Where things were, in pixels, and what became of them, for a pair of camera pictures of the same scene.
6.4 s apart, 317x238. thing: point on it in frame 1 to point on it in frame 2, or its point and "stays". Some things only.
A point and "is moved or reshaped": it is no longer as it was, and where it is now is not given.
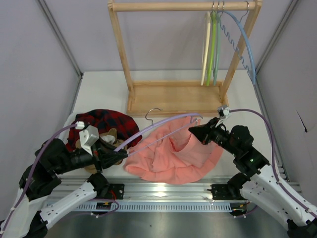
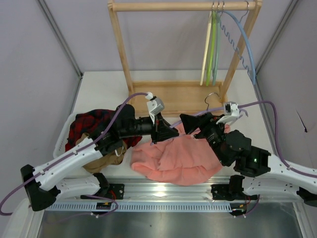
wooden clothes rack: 180,99 stays
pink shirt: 171,153 is moved or reshaped
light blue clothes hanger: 239,22 stays
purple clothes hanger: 155,124 is moved or reshaped
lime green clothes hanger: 213,33 stays
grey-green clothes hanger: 216,66 stays
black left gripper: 98,157 to 155,129
